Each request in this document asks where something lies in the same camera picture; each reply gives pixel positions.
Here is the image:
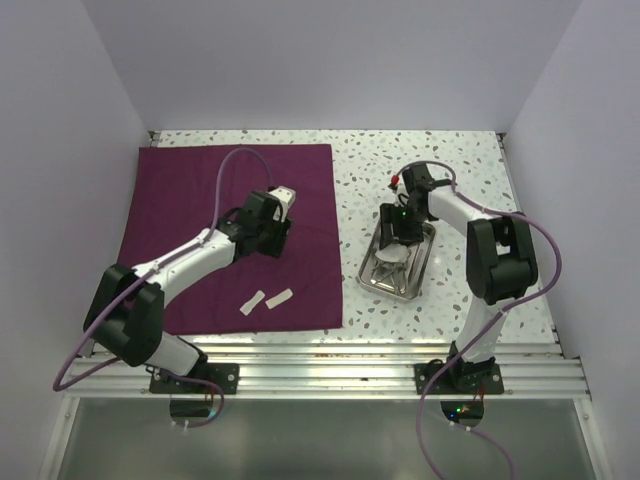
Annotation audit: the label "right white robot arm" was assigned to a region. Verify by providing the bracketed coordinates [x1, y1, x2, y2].
[376, 162, 538, 394]

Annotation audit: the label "steel instrument tray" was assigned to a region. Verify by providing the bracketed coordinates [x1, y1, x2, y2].
[356, 221, 436, 302]

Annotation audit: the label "white bandage strip right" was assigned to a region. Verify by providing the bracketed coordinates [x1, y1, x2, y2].
[265, 288, 293, 310]

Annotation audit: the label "white bandage strip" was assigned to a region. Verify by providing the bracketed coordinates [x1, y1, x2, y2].
[239, 290, 265, 316]
[265, 288, 293, 310]

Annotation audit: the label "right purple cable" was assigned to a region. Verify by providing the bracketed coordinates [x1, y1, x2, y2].
[399, 160, 564, 480]

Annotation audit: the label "steel forceps with rings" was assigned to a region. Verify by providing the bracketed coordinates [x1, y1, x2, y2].
[370, 260, 394, 285]

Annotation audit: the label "white bandage strip left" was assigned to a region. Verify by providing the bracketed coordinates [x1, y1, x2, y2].
[239, 290, 265, 316]

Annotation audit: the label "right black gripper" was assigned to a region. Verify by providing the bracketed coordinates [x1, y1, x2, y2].
[380, 202, 430, 252]

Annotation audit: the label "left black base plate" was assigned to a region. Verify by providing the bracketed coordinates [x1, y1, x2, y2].
[147, 358, 240, 395]

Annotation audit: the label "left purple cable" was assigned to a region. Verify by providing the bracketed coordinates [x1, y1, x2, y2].
[52, 148, 274, 431]

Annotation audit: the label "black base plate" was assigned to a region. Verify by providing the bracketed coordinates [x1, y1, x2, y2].
[147, 358, 240, 395]
[413, 357, 505, 395]

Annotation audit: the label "purple cable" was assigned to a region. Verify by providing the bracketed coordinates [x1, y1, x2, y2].
[52, 148, 274, 431]
[399, 160, 564, 480]

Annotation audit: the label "steel scissors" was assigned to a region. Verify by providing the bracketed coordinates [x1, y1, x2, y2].
[390, 263, 407, 295]

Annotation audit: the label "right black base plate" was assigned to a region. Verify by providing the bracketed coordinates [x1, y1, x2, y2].
[413, 357, 505, 395]

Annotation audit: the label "steel scalpel handle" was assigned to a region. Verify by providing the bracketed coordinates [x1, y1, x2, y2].
[370, 282, 407, 297]

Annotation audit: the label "purple cloth mat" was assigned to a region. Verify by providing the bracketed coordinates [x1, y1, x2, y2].
[118, 144, 343, 335]

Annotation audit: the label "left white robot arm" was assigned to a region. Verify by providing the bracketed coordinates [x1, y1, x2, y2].
[84, 187, 296, 393]

